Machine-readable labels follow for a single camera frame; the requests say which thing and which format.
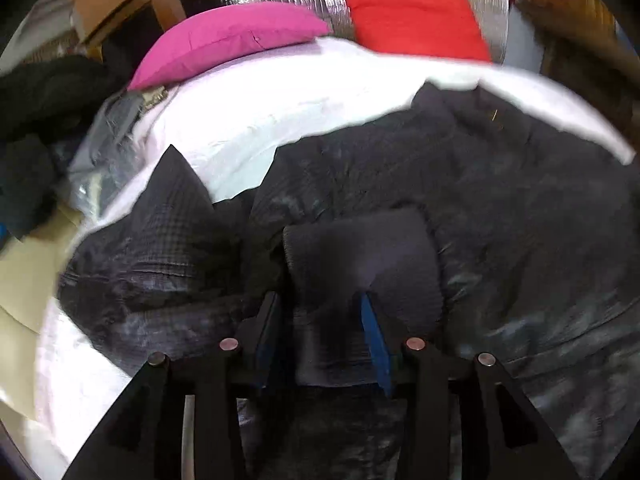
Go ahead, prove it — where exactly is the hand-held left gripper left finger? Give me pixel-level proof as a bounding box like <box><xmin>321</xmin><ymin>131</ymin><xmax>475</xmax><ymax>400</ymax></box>
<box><xmin>62</xmin><ymin>290</ymin><xmax>287</xmax><ymax>480</ymax></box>

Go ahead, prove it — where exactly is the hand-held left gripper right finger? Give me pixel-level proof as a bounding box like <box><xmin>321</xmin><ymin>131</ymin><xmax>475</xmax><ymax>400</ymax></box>
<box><xmin>357</xmin><ymin>291</ymin><xmax>583</xmax><ymax>480</ymax></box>

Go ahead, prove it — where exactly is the dark padded jacket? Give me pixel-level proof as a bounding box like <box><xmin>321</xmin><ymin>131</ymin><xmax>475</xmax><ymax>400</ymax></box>
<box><xmin>57</xmin><ymin>82</ymin><xmax>640</xmax><ymax>480</ymax></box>

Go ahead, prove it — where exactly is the black clothes pile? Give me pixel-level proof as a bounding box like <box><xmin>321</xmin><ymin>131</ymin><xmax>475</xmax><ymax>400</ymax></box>
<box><xmin>0</xmin><ymin>55</ymin><xmax>132</xmax><ymax>241</ymax></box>

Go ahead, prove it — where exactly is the white bed sheet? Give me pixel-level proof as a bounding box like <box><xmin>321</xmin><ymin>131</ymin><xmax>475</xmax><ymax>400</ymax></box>
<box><xmin>35</xmin><ymin>37</ymin><xmax>636</xmax><ymax>466</ymax></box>

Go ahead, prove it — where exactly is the pink pillow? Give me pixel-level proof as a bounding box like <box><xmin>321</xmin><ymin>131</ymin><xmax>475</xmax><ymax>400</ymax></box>
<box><xmin>127</xmin><ymin>1</ymin><xmax>331</xmax><ymax>92</ymax></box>

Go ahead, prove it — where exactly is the red pillow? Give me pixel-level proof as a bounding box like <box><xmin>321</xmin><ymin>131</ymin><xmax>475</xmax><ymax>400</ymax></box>
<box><xmin>337</xmin><ymin>0</ymin><xmax>493</xmax><ymax>63</ymax></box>

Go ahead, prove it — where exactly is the brown wooden furniture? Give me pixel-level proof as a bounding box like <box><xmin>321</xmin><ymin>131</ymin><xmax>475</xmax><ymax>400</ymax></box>
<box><xmin>515</xmin><ymin>0</ymin><xmax>640</xmax><ymax>128</ymax></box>

